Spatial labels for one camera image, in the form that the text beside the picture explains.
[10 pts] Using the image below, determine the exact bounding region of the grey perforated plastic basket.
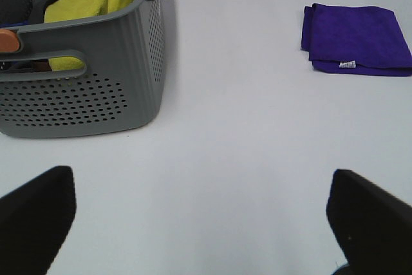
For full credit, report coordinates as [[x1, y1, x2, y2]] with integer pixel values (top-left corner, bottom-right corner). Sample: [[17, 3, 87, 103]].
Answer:
[[1, 0, 165, 138]]

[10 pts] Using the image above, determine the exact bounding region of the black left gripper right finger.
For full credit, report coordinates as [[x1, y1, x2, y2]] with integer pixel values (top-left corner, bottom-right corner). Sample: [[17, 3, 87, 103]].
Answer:
[[326, 169, 411, 274]]

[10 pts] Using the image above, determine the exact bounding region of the yellow towel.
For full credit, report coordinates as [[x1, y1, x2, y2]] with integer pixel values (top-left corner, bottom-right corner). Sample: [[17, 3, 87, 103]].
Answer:
[[43, 0, 137, 72]]

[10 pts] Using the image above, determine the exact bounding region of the purple towel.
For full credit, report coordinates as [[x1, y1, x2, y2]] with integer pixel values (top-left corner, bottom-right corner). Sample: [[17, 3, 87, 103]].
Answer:
[[301, 3, 411, 77]]

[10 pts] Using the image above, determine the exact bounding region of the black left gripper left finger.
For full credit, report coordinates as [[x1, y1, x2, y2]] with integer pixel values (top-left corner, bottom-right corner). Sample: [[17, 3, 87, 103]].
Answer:
[[1, 166, 77, 274]]

